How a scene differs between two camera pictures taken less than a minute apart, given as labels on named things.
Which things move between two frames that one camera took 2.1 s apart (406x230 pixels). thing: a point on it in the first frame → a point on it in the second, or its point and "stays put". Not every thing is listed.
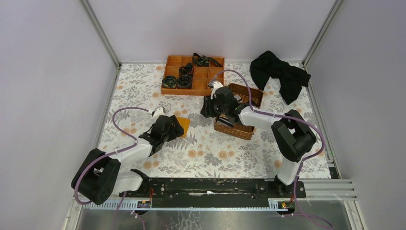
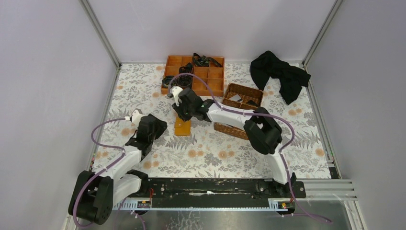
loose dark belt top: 204,61 stays put
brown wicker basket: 251,96 stays put
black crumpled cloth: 292,79 stays put
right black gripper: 209,106 → 183,109
